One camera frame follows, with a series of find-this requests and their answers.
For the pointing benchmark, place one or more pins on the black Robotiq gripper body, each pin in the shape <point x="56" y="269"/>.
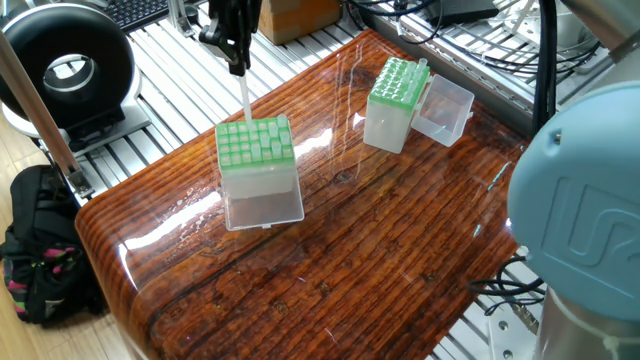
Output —
<point x="236" y="12"/>

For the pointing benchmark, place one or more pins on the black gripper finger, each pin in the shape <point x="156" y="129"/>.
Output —
<point x="238" y="52"/>
<point x="212" y="36"/>

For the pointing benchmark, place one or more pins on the clear pipette box green rack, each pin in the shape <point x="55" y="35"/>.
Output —
<point x="258" y="175"/>
<point x="395" y="100"/>

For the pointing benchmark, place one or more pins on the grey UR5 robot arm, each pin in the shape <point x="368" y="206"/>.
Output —
<point x="580" y="230"/>

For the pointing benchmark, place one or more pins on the cardboard box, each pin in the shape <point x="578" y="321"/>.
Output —
<point x="300" y="20"/>

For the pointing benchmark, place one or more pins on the black keyboard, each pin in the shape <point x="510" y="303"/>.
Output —
<point x="135" y="12"/>

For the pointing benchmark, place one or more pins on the brown wooden pole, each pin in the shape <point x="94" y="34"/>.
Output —
<point x="40" y="120"/>

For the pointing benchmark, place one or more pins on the black backpack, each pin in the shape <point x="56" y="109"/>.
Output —
<point x="45" y="250"/>

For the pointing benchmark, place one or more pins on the silver metal bracket post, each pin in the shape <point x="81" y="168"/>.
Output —
<point x="184" y="15"/>

